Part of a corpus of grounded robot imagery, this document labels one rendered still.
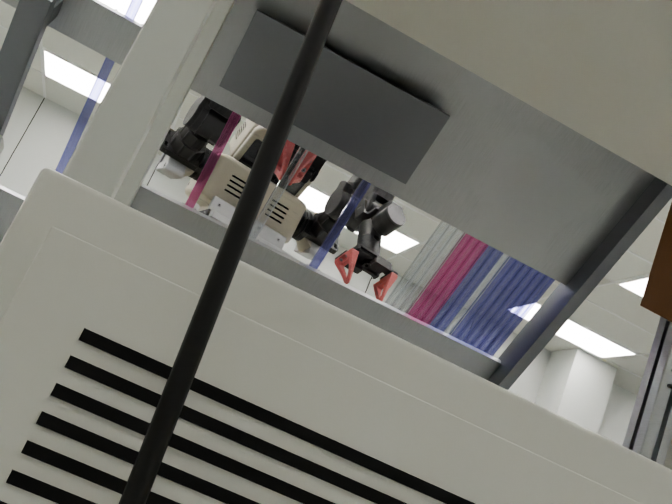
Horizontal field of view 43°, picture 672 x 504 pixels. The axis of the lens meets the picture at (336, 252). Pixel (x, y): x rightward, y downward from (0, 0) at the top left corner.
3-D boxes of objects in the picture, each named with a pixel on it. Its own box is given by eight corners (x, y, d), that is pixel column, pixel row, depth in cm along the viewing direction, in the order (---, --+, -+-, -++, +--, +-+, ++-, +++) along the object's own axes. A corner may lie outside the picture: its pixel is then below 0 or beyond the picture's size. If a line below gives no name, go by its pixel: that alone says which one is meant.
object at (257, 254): (94, 281, 137) (100, 271, 140) (441, 441, 150) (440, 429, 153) (137, 189, 128) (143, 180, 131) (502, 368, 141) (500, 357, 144)
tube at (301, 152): (201, 313, 142) (202, 309, 143) (208, 317, 143) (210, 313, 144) (351, 59, 119) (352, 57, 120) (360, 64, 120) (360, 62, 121)
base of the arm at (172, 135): (203, 154, 216) (163, 129, 211) (221, 134, 212) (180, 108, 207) (200, 174, 210) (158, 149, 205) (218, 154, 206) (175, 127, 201)
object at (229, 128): (146, 278, 139) (149, 273, 140) (154, 282, 139) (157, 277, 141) (285, 7, 116) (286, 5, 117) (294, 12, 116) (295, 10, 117)
